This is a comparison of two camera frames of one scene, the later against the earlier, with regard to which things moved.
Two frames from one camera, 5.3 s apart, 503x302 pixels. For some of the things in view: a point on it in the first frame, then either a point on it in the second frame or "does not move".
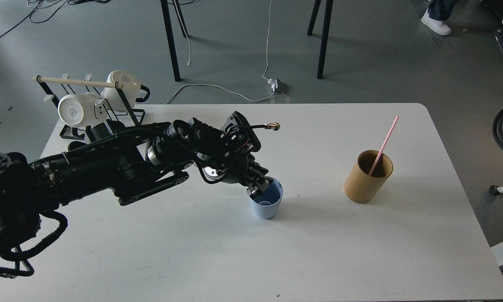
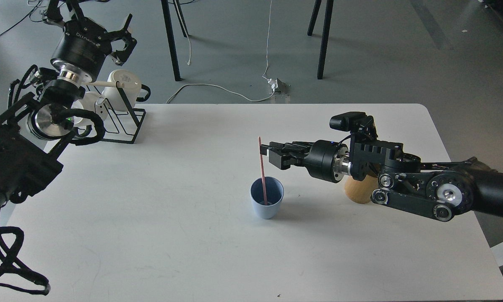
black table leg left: x=176 y=66 does not move
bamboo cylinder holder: x=361 y=188 does not move
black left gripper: x=225 y=157 -> x=84 y=44
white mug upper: x=131 y=86 does not move
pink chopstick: x=384 y=143 -> x=265 y=200
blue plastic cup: x=266 y=206 does not move
